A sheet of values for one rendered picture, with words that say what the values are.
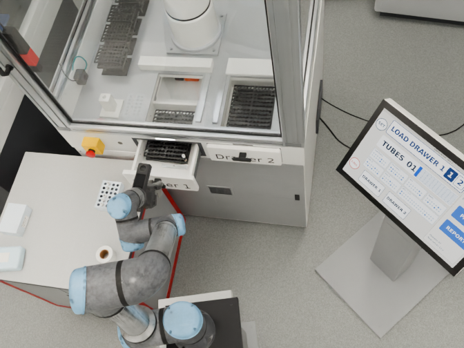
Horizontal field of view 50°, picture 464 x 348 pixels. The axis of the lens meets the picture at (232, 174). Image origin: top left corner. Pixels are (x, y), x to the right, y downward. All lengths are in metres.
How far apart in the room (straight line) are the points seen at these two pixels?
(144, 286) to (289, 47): 0.73
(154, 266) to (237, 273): 1.44
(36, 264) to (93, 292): 0.92
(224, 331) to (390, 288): 1.08
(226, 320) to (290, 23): 1.04
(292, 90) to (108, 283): 0.78
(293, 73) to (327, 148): 1.48
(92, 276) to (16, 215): 1.01
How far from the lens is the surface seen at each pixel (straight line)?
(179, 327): 1.62
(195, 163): 1.96
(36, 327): 2.99
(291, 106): 1.63
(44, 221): 2.23
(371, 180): 1.74
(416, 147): 1.65
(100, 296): 1.27
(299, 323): 2.61
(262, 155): 1.91
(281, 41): 1.38
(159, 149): 2.01
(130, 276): 1.25
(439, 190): 1.65
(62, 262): 2.13
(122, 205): 1.60
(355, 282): 2.62
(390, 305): 2.61
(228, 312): 1.84
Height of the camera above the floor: 2.57
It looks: 63 degrees down
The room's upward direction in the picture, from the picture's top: 19 degrees counter-clockwise
